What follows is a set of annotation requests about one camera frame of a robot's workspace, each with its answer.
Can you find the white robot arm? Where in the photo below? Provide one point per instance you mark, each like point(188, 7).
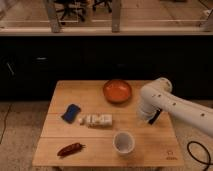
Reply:
point(156, 96)

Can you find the white cup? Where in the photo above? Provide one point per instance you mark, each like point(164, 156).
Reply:
point(123, 143)

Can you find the orange bowl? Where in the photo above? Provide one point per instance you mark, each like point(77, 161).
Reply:
point(117, 91)

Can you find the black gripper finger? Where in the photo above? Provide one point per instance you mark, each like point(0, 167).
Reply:
point(157, 114)

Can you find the wooden table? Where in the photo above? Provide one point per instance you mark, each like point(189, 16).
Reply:
point(155, 145)

